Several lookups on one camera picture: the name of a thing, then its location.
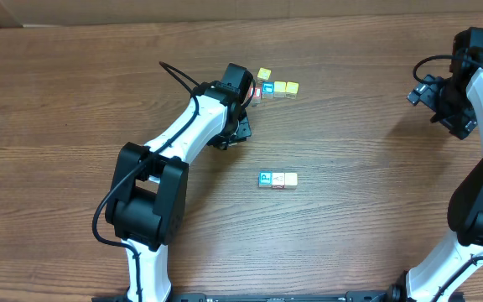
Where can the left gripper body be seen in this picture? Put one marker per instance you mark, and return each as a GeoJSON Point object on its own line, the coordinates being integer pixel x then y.
{"type": "Point", "coordinates": [238, 132]}

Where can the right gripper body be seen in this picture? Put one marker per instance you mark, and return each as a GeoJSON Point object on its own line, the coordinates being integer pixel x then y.
{"type": "Point", "coordinates": [428, 95]}

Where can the blue letter P block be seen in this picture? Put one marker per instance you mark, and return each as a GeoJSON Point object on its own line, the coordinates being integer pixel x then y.
{"type": "Point", "coordinates": [265, 179]}

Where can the white ice cream block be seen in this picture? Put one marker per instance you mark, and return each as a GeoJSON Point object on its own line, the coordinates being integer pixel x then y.
{"type": "Point", "coordinates": [278, 180]}

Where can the yellow letter K block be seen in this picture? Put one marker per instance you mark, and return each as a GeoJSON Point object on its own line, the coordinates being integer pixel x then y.
{"type": "Point", "coordinates": [290, 180]}

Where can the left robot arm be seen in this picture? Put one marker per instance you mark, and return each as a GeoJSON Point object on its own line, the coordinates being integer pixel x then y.
{"type": "Point", "coordinates": [144, 208]}

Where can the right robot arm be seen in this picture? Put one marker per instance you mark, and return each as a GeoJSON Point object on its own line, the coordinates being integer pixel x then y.
{"type": "Point", "coordinates": [460, 253]}

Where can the red letter I block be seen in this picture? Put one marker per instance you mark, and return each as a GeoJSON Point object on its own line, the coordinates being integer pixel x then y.
{"type": "Point", "coordinates": [257, 96]}

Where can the yellow block far top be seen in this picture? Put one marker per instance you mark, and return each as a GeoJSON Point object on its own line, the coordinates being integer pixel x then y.
{"type": "Point", "coordinates": [263, 75]}

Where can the blue letter block in row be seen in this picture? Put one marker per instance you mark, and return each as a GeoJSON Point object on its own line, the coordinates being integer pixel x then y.
{"type": "Point", "coordinates": [267, 90]}

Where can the yellow block in row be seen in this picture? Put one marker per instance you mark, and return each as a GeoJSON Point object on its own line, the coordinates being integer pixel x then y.
{"type": "Point", "coordinates": [279, 89]}

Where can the yellow block row end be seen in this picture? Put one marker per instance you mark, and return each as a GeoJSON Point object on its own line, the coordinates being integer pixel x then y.
{"type": "Point", "coordinates": [291, 90]}

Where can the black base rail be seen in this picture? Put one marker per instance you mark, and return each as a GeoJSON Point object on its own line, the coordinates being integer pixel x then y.
{"type": "Point", "coordinates": [353, 296]}

